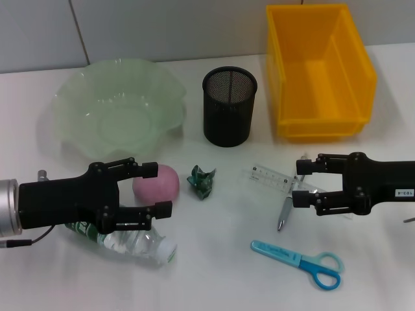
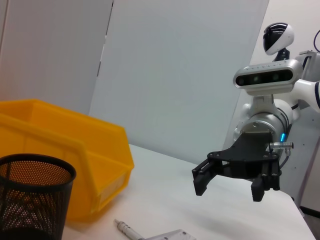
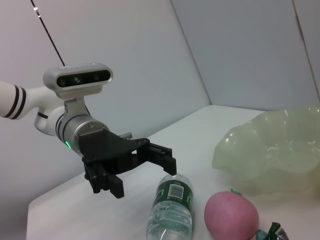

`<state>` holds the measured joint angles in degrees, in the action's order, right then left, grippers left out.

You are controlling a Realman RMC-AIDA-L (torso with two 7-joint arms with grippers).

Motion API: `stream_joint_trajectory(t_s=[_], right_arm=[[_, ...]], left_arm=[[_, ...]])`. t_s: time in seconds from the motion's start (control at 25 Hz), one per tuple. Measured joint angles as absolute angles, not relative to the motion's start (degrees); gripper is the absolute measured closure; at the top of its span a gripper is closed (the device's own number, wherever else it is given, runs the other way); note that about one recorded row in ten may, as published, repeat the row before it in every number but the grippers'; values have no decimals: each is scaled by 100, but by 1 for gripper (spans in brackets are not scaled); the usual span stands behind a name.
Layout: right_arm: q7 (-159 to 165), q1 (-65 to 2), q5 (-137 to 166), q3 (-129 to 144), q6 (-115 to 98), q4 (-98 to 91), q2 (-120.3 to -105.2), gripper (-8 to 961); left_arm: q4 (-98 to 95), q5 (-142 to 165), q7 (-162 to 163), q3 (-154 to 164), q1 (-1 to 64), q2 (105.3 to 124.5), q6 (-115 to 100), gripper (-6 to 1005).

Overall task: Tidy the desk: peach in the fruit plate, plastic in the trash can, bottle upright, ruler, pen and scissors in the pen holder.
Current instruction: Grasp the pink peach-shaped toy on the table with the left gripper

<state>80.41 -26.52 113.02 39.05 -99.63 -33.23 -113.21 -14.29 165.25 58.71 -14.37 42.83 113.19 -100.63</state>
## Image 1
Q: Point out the clear plastic ruler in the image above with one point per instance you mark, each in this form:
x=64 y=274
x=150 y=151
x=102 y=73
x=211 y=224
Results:
x=269 y=176

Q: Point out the green plastic wrapper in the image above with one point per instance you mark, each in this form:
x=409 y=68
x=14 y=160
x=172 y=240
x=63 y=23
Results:
x=201 y=183

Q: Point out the black mesh pen holder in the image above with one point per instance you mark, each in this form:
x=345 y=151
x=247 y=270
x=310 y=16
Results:
x=228 y=110

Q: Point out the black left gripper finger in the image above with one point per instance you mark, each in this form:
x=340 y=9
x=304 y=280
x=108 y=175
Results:
x=162 y=210

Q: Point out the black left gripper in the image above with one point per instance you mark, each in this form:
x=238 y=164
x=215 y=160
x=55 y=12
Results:
x=58 y=201

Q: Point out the blue scissors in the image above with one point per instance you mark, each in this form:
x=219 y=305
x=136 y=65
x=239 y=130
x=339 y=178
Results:
x=291 y=257

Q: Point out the yellow plastic bin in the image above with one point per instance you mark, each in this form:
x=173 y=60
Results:
x=324 y=84

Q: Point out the green glass fruit plate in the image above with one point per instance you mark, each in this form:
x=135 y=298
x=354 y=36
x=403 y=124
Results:
x=116 y=110

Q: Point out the clear green label water bottle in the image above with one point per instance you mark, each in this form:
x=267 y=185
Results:
x=139 y=244

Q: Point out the silver pen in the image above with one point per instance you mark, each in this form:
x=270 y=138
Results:
x=287 y=207

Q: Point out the pink peach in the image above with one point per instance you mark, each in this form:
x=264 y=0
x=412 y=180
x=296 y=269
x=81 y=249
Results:
x=159 y=191

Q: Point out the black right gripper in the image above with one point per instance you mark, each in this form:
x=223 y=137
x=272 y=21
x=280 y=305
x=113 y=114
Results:
x=373 y=184

